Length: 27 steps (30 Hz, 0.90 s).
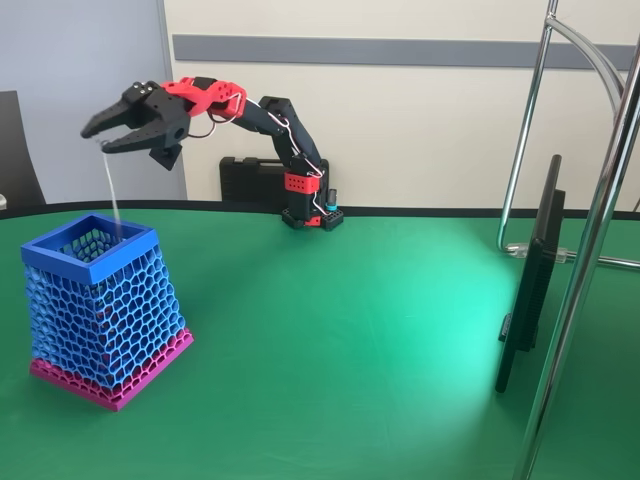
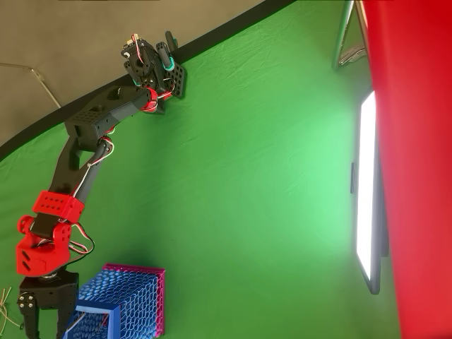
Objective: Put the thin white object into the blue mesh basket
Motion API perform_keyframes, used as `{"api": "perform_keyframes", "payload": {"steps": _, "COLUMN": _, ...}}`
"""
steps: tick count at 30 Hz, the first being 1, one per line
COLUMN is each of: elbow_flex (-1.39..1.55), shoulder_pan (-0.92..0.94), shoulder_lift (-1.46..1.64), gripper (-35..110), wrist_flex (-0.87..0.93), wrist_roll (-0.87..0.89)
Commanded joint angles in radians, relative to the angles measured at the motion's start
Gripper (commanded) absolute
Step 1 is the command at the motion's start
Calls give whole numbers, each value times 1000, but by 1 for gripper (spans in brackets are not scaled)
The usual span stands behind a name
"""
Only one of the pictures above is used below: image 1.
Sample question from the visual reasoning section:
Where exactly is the green cloth with black rim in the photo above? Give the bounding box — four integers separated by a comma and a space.
0, 199, 640, 480

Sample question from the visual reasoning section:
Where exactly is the thin white stick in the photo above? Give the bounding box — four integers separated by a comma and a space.
99, 142, 124, 236

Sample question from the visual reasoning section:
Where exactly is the clear plastic clip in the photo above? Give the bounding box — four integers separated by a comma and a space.
504, 241, 572, 265

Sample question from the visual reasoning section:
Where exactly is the grey wall rail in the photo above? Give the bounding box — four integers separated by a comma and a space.
172, 33, 639, 71

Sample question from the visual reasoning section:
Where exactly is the black plastic tool case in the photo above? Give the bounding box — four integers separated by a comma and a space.
219, 156, 331, 204

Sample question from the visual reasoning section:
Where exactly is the dark chair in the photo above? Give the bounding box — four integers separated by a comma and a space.
0, 90, 47, 210

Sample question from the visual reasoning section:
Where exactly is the black LED light panel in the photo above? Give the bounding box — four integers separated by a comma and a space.
494, 153, 567, 395

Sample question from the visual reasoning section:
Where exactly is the chrome tube stand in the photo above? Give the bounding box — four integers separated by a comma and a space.
496, 0, 640, 480

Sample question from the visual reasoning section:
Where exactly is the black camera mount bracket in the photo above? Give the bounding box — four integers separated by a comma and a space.
148, 143, 182, 173

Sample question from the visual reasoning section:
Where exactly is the blue and pink mesh basket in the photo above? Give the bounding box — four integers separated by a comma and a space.
20, 212, 195, 413

